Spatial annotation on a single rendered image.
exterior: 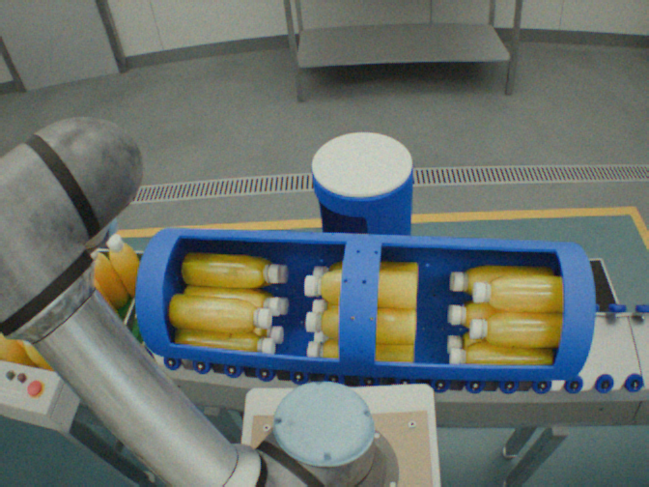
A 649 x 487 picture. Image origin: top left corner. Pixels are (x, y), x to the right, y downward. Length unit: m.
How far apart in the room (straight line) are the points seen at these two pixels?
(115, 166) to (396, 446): 0.59
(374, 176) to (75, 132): 1.03
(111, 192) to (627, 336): 1.16
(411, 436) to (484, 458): 1.26
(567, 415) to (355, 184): 0.79
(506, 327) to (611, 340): 0.40
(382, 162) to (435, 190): 1.48
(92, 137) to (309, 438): 0.39
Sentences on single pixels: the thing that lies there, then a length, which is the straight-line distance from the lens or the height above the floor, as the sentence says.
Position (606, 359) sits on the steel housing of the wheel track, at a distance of 1.27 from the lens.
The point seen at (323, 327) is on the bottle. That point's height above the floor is 1.12.
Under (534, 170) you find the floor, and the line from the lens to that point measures 3.15.
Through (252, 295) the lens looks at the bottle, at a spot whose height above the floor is 1.10.
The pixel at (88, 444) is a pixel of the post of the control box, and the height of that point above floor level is 0.79.
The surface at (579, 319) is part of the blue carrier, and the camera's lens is 0.95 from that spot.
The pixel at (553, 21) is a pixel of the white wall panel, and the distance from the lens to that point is 4.67.
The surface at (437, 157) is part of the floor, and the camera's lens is 3.12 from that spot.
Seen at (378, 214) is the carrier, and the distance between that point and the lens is 1.39.
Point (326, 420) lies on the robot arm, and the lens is 0.60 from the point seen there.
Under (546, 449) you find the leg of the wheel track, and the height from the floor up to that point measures 0.50.
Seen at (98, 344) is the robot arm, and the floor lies 1.59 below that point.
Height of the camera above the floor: 1.94
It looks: 48 degrees down
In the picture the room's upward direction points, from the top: 8 degrees counter-clockwise
